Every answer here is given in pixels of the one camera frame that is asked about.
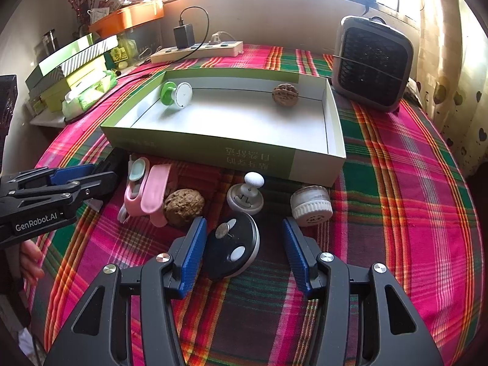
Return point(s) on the black oval disc device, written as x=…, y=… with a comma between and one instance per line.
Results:
x=225, y=255

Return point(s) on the white mug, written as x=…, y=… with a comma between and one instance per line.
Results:
x=95, y=15

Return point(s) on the orange storage box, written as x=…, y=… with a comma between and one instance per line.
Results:
x=125, y=17

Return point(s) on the green and white suction knob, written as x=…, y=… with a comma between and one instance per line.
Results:
x=179, y=94

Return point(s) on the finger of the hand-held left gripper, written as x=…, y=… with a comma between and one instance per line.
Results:
x=95, y=185
x=72, y=173

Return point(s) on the grey desktop fan heater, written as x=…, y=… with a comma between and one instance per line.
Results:
x=371, y=64

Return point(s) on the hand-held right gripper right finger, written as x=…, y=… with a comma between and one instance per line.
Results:
x=299, y=259

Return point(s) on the pink clip with mint pad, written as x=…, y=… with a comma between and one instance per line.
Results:
x=134, y=190

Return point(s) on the heart print curtain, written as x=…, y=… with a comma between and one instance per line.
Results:
x=450, y=84

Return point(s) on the stack of boxes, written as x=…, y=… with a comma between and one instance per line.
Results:
x=76, y=55

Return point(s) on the glass jar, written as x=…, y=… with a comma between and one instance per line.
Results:
x=48, y=44

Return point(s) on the brown walnut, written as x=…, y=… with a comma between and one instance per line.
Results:
x=183, y=207
x=286, y=95

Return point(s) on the white plug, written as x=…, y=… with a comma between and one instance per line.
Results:
x=216, y=39

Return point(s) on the green tissue pack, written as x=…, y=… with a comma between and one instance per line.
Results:
x=87, y=95

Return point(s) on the light green box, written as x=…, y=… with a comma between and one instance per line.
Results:
x=72, y=84

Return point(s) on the beige power strip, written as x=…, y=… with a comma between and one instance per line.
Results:
x=198, y=51

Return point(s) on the small white ribbed jar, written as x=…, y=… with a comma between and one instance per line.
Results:
x=310, y=206

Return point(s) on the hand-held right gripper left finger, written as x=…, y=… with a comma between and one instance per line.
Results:
x=190, y=259

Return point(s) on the black charger adapter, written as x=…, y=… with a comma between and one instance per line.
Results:
x=184, y=35

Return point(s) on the person's left hand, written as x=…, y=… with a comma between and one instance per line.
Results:
x=30, y=261

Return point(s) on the plaid tablecloth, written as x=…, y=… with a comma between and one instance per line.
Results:
x=400, y=217

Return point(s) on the green and white cardboard box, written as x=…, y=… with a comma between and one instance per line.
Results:
x=244, y=122

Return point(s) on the grey knob with white ball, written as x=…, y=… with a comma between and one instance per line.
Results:
x=244, y=198

